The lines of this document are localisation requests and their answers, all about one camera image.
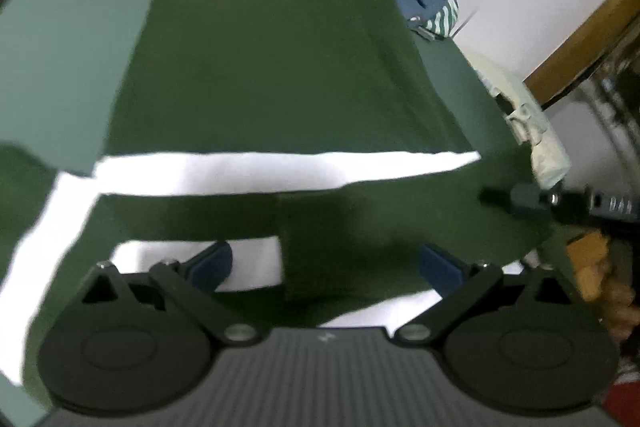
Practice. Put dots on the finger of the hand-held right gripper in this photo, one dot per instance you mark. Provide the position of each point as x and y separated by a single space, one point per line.
530 202

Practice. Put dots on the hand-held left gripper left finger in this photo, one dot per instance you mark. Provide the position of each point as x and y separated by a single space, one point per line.
215 264

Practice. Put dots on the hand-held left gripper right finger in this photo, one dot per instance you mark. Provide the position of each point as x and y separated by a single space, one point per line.
440 269

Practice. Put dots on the green white-striped cardigan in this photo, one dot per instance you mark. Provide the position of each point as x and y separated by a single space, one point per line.
280 67

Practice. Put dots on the cardboard box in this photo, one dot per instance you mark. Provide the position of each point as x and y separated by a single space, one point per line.
590 257

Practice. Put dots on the cream fabric bag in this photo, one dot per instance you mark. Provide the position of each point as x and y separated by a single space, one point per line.
530 122

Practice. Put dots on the person's red garment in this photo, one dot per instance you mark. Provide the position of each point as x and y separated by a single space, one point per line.
625 402

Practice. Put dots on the green white striped garment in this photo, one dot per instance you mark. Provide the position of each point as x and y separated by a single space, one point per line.
442 19

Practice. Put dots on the green table cover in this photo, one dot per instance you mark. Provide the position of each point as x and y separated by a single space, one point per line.
65 57

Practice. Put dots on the wooden frame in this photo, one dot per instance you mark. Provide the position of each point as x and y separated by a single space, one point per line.
575 57

